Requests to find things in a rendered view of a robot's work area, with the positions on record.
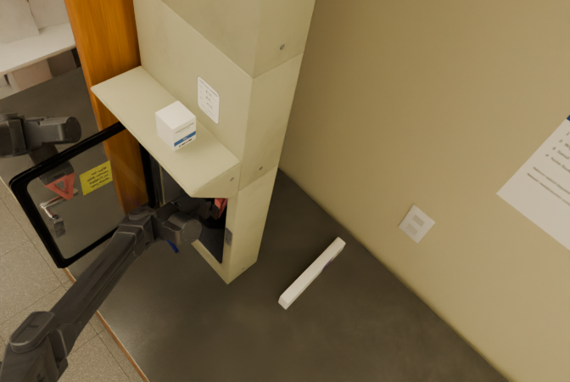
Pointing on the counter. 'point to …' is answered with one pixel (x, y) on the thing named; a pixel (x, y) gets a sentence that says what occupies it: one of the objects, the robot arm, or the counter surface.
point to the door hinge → (157, 179)
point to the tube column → (238, 0)
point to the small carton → (176, 126)
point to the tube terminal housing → (152, 11)
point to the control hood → (146, 98)
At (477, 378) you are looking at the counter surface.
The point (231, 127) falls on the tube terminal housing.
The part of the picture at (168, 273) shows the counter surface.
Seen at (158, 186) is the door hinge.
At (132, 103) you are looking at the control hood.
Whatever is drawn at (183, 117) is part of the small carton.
